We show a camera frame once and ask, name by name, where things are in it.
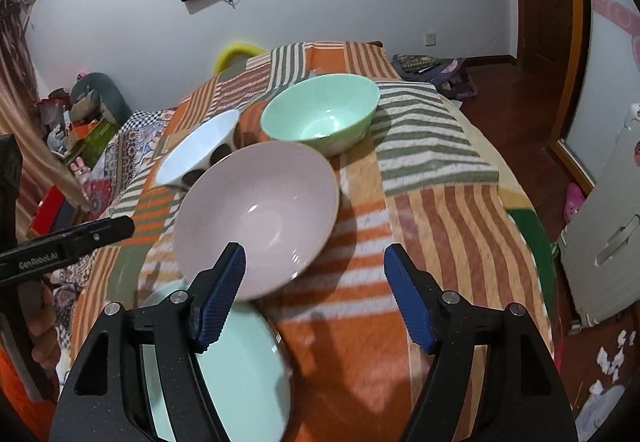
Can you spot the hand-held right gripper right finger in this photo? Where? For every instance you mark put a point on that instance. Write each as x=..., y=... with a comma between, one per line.
x=407, y=297

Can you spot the purple bag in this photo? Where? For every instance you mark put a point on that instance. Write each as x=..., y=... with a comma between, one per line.
x=457, y=81

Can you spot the white wall socket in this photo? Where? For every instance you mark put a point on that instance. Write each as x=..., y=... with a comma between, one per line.
x=430, y=38

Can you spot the pink bunny toy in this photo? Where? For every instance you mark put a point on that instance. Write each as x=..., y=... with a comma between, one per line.
x=80, y=166

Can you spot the red box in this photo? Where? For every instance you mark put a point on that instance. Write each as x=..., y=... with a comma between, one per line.
x=47, y=209

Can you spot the dark patterned bag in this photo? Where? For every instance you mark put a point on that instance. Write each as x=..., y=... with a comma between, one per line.
x=415, y=63

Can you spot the white paper scraps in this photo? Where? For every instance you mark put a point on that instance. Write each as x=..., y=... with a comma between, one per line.
x=610, y=362

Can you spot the mint green bowl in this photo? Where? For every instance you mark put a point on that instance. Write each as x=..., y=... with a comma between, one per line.
x=320, y=111

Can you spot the yellow curved cushion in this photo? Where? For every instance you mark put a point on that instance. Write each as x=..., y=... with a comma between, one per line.
x=230, y=52

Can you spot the white dotted bowl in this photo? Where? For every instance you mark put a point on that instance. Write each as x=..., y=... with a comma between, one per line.
x=195, y=146

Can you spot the white plastic panel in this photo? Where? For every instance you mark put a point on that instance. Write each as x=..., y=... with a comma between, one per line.
x=600, y=222

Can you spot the green cloth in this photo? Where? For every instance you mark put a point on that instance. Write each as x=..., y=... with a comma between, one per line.
x=530, y=232

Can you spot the mint green plate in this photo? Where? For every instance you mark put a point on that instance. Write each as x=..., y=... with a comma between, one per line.
x=245, y=372

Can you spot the pink bowl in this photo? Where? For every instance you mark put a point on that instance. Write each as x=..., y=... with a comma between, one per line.
x=260, y=212

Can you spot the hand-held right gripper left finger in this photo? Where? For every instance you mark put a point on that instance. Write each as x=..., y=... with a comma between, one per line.
x=220, y=297

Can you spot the pink slipper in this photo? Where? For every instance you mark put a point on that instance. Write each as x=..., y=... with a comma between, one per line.
x=575, y=202

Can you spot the orange striped blanket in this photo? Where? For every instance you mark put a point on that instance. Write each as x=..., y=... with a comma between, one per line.
x=450, y=232

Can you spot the green patterned box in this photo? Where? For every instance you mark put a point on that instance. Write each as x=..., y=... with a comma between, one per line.
x=97, y=134

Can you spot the person's left hand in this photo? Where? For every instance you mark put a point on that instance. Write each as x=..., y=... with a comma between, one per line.
x=45, y=332

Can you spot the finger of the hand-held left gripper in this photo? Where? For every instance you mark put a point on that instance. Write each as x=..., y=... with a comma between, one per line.
x=107, y=231

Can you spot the orange cloth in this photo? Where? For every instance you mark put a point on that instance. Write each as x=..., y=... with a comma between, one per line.
x=15, y=382

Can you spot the patterned patchwork quilt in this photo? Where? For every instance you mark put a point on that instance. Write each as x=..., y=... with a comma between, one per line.
x=135, y=141

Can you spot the pile of toys and bags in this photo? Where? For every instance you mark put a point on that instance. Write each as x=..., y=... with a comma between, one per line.
x=55, y=116

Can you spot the striped brown curtain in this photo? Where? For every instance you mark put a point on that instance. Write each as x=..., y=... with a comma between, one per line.
x=20, y=86

